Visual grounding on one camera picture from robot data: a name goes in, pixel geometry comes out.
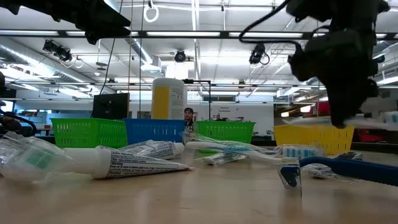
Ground thick black hose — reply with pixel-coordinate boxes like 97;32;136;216
0;107;38;138

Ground clear toothbrush teal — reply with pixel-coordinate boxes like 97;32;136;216
0;132;75;183

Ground black ceiling camera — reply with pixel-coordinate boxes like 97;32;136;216
42;39;73;62
174;49;187;63
248;42;271;66

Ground black monitor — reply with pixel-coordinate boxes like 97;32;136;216
91;92;131;121

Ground white toothpaste tube colourful print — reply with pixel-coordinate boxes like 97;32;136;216
118;139;186;161

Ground black hanging cable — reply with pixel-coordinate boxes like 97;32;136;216
98;0;124;96

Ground thin black stand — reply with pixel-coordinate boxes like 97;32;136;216
182;78;212;121

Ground white canister with yellow label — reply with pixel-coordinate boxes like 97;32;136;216
151;77;188;121

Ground red storage bins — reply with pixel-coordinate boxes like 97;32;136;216
310;101;331;118

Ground black overhead frame bar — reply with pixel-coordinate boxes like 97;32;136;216
0;29;398;40

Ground blue plastic basket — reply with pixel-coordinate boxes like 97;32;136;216
123;118;187;146

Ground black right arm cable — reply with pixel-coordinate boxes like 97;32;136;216
238;0;304;55

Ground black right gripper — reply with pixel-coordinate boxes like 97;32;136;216
287;27;379;129

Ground person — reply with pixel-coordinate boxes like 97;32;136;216
183;107;196;133

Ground green plastic basket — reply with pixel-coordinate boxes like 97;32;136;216
50;117;128;149
193;120;256;154

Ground blue disposable razor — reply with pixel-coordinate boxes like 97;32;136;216
277;155;398;190

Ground white Crest toothpaste tube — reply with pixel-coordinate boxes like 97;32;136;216
63;144;192;180

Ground red box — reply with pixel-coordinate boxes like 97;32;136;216
357;129;385;143

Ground clear toothbrush package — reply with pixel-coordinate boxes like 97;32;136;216
195;152;249;166

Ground clear toothbrush blue white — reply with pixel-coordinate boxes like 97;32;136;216
182;130;326;165

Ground white hanging ring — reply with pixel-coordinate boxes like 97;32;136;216
142;4;160;24

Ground yellow plastic basket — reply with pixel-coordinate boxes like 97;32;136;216
273;124;355;156

